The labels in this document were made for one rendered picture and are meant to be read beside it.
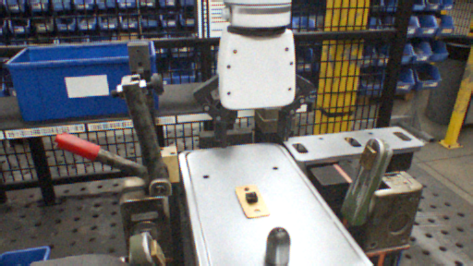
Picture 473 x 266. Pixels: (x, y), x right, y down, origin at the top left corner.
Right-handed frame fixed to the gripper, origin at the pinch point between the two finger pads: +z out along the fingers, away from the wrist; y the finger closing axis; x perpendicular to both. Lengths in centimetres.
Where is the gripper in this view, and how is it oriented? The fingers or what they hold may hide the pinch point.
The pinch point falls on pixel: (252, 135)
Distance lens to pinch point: 53.3
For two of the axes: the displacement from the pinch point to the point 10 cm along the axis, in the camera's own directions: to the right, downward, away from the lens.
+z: -0.1, 9.0, 4.3
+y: 9.7, -0.9, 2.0
